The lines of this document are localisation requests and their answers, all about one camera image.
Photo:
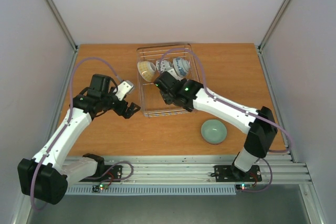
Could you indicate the wire dish rack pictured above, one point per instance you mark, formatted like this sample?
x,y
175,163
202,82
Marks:
x,y
152,104

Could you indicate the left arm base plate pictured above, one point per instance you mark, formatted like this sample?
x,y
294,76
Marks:
x,y
114,173

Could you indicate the yellow patterned bowl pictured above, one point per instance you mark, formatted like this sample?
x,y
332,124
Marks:
x,y
146,70

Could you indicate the circuit board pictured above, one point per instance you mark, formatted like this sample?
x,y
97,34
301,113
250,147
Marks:
x,y
101,187
245,186

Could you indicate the aluminium frame rails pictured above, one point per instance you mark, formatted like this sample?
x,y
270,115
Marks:
x,y
194,170

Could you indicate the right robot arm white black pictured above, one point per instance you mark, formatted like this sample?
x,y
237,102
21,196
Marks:
x,y
258,125

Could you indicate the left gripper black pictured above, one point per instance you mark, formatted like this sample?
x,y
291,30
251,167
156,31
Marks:
x,y
129,112

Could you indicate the bowl under white bowl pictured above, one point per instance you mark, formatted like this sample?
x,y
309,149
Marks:
x,y
213,131

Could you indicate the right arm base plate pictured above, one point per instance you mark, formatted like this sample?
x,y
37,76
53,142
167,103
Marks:
x,y
223,174

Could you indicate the left circuit board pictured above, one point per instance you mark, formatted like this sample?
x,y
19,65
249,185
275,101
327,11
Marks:
x,y
101,187

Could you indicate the pink patterned bowl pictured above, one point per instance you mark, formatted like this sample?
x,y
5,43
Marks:
x,y
163,65

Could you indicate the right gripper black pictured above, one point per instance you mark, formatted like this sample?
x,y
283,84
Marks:
x,y
167,97

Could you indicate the blue floral white bowl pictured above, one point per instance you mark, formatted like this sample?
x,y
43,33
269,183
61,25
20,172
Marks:
x,y
181,66

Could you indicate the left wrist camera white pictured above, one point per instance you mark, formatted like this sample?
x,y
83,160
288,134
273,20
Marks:
x,y
124,88

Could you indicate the right circuit board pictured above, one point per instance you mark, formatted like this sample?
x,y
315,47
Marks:
x,y
245,186

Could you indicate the grey slotted cable duct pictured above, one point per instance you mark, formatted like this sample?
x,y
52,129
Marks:
x,y
153,190

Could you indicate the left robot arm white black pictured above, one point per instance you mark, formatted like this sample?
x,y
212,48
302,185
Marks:
x,y
45,177

